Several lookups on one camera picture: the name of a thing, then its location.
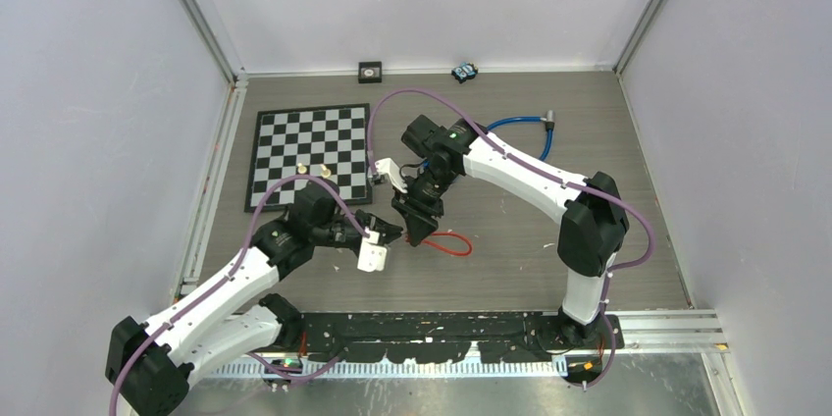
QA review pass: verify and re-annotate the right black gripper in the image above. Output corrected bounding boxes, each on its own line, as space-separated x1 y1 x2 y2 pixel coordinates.
390 164 457 247

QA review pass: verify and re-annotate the red cable padlock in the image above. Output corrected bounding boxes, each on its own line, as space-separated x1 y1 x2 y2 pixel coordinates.
403 232 474 258

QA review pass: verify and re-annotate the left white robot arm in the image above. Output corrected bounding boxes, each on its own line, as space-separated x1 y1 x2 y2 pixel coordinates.
105 175 403 415

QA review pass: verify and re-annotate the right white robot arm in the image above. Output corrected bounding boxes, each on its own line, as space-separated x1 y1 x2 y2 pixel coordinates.
375 116 629 348

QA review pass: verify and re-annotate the black white chessboard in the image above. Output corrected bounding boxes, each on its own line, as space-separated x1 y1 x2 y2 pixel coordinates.
243 104 373 213

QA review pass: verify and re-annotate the small blue toy car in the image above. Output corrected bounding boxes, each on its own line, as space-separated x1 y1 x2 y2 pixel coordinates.
450 62 479 84

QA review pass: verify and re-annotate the small black square box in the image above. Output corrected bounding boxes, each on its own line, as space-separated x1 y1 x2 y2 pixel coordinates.
357 61 383 83

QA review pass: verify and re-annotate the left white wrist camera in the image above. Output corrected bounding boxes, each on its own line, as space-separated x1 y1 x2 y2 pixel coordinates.
357 229 389 273

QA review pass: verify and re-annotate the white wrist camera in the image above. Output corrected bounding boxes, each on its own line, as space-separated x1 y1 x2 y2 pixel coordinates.
368 158 408 193
357 229 389 273

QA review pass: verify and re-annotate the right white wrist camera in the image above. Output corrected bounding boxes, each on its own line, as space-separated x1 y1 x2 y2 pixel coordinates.
368 158 408 193

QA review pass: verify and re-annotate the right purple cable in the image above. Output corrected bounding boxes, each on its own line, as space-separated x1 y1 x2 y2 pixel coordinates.
365 88 657 273

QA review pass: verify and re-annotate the purple cable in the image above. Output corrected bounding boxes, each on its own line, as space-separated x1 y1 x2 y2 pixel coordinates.
365 88 657 273
107 174 379 416

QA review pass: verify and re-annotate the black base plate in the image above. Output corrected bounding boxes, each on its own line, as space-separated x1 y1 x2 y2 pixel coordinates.
259 311 624 364

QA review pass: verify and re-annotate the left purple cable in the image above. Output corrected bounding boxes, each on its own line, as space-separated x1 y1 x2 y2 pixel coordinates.
107 174 379 416

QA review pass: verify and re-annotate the blue cable lock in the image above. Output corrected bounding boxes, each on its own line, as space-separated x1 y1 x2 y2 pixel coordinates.
487 110 556 161

